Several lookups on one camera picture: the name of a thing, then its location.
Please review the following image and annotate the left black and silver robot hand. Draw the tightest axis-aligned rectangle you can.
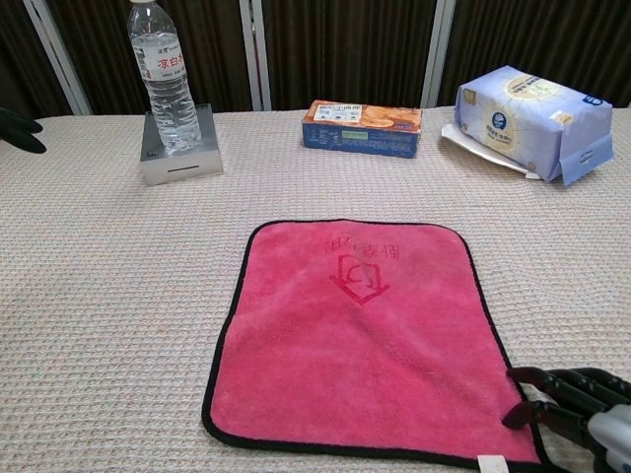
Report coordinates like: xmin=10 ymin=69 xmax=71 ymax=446
xmin=0 ymin=106 xmax=48 ymax=155

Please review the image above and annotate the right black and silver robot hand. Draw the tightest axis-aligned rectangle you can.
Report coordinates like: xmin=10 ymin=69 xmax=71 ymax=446
xmin=501 ymin=366 xmax=631 ymax=473

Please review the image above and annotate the pink towel with black trim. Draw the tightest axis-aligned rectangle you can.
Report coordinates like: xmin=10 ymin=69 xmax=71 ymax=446
xmin=200 ymin=219 xmax=548 ymax=473

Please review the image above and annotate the clear plastic water bottle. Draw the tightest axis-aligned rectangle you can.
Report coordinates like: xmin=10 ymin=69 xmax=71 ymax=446
xmin=126 ymin=0 xmax=202 ymax=155

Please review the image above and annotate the silver metal box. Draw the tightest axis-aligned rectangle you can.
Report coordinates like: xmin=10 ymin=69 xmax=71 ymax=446
xmin=139 ymin=102 xmax=224 ymax=186

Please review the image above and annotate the beige woven tablecloth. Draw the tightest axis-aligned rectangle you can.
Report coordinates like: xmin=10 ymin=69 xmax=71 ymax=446
xmin=0 ymin=105 xmax=631 ymax=473

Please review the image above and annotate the pale blue tissue pack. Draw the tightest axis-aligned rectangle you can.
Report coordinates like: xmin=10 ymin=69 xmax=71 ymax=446
xmin=454 ymin=64 xmax=615 ymax=186

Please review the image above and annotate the orange and blue biscuit box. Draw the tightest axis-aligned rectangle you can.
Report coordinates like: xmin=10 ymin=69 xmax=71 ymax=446
xmin=301 ymin=100 xmax=424 ymax=160

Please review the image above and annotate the dark pleated curtain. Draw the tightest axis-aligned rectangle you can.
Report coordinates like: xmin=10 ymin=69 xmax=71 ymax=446
xmin=0 ymin=0 xmax=631 ymax=139

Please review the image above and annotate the white frame post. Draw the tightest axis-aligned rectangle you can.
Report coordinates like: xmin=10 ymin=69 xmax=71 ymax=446
xmin=22 ymin=0 xmax=94 ymax=116
xmin=420 ymin=0 xmax=457 ymax=108
xmin=238 ymin=0 xmax=273 ymax=112

